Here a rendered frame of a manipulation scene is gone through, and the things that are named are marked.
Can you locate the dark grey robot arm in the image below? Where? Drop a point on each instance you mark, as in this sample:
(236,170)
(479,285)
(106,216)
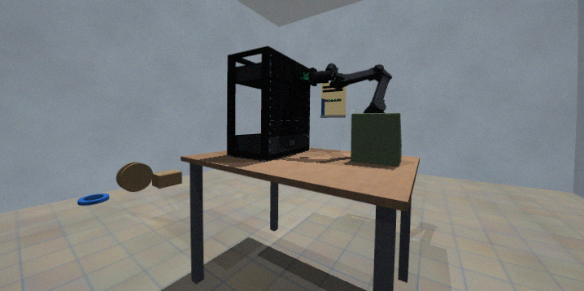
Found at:
(373,73)

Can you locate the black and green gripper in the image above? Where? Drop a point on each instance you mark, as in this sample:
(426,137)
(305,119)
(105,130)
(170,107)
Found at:
(312,76)

